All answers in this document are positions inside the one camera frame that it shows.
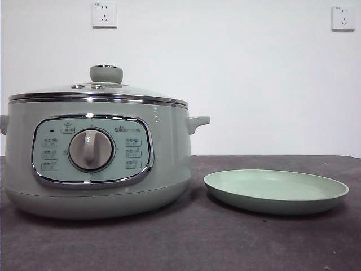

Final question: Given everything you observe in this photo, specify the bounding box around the glass lid with green knob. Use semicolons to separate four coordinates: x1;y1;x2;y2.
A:
8;64;188;107

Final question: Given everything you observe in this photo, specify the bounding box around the pale green electric steamer pot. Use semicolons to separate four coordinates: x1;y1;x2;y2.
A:
0;98;211;220

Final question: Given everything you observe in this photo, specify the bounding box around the pale green round plate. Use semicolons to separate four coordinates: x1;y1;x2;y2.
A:
203;169;350;216

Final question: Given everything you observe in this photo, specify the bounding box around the white wall socket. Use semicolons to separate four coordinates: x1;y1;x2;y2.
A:
331;6;355;32
91;1;118;29

